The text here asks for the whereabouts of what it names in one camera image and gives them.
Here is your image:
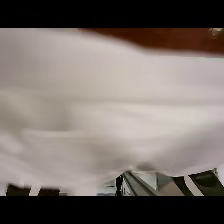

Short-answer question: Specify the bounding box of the white T-shirt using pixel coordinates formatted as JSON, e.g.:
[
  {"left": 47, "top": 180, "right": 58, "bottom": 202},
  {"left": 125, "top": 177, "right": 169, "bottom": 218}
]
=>
[{"left": 0, "top": 28, "right": 224, "bottom": 197}]

